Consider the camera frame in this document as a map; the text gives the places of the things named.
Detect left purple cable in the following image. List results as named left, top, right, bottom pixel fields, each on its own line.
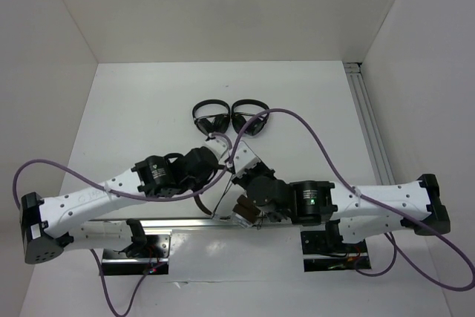
left=13, top=133, right=233, bottom=316

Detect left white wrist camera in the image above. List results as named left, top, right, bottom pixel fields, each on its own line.
left=204, top=132, right=232, bottom=160

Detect brown silver headphones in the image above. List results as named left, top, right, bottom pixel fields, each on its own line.
left=193, top=191, right=267, bottom=229

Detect black headphones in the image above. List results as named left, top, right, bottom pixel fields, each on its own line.
left=231, top=99, right=269, bottom=137
left=191, top=99, right=231, bottom=135

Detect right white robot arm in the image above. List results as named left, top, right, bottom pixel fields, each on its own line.
left=231, top=164, right=451, bottom=252

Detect left black headphones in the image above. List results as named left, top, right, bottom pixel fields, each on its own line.
left=191, top=99, right=231, bottom=135

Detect right black headphones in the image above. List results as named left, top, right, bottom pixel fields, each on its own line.
left=231, top=99, right=269, bottom=137

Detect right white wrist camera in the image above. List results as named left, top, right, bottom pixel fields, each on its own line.
left=226, top=141, right=261, bottom=178

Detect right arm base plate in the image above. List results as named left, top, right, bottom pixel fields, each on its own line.
left=301, top=231, right=371, bottom=272

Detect aluminium rail right side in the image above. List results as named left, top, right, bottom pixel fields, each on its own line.
left=343, top=62, right=395, bottom=185

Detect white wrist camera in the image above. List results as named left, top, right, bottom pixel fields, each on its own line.
left=226, top=141, right=261, bottom=178
left=204, top=132, right=232, bottom=160

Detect aluminium rail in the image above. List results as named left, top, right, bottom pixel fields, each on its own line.
left=343, top=62, right=395, bottom=185
left=77, top=216, right=309, bottom=231

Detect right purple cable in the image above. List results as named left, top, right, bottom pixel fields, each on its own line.
left=226, top=108, right=475, bottom=291

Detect purple cable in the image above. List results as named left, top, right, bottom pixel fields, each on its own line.
left=13, top=133, right=233, bottom=316
left=226, top=108, right=475, bottom=291

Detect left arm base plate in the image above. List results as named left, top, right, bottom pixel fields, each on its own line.
left=101, top=229, right=171, bottom=276

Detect aluminium rail front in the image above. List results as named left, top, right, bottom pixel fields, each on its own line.
left=77, top=216, right=309, bottom=231

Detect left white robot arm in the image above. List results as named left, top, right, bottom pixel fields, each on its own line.
left=15, top=146, right=225, bottom=265

